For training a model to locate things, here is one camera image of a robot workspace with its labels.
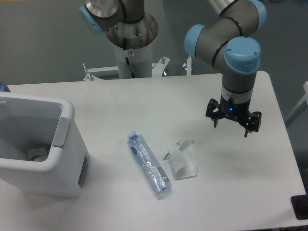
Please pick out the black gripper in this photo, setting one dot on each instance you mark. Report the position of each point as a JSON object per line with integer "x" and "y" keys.
{"x": 238, "y": 112}

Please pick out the clear plastic water bottle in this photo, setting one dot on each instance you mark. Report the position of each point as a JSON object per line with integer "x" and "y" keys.
{"x": 149, "y": 164}

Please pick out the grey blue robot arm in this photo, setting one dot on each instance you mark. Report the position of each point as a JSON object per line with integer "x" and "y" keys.
{"x": 226, "y": 46}

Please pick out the trash inside can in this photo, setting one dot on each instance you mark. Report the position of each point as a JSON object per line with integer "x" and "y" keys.
{"x": 38, "y": 154}

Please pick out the white plastic trash can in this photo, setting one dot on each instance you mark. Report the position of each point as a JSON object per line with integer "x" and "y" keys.
{"x": 28, "y": 122}

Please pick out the black device at table edge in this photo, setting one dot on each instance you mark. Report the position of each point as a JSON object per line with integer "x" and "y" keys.
{"x": 300, "y": 206}

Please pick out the blue object at left edge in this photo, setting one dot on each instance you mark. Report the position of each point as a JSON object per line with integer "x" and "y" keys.
{"x": 4, "y": 87}

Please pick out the white frame at right edge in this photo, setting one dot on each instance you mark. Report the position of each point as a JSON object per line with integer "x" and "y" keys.
{"x": 299, "y": 107}

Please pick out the white pedestal base frame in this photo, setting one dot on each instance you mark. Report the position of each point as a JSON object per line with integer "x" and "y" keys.
{"x": 158, "y": 69}

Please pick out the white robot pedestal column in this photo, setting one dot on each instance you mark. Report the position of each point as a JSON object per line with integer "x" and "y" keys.
{"x": 134, "y": 41}

